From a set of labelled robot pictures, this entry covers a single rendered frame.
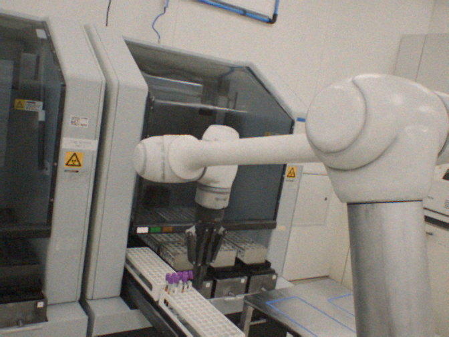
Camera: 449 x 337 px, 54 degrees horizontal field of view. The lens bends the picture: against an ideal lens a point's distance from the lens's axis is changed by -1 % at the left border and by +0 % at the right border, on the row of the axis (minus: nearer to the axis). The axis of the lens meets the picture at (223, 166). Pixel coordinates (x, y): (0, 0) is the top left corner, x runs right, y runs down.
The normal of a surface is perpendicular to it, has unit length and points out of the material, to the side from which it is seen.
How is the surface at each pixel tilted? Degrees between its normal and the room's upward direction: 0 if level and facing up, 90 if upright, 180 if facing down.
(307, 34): 90
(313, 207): 90
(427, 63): 90
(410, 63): 90
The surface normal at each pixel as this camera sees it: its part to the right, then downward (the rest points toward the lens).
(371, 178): -0.44, 0.31
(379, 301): -0.58, -0.06
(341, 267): -0.83, -0.05
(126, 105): 0.54, 0.22
